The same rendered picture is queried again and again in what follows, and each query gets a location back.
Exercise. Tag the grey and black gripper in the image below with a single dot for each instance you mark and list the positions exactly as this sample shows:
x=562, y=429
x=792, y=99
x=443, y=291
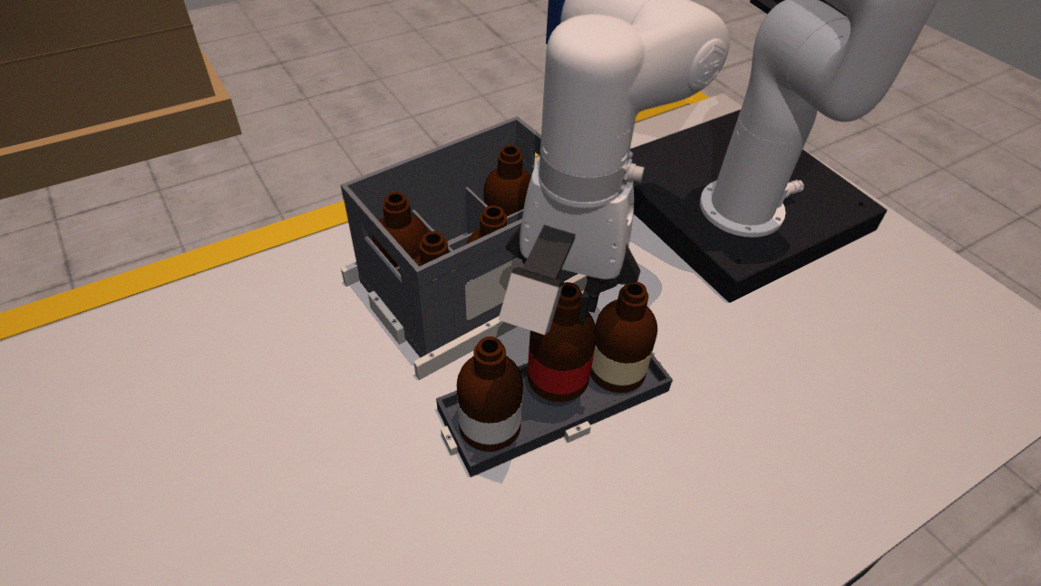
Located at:
x=600, y=248

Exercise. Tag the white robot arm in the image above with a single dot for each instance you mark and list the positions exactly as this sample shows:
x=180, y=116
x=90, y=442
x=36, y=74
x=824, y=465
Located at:
x=611, y=59

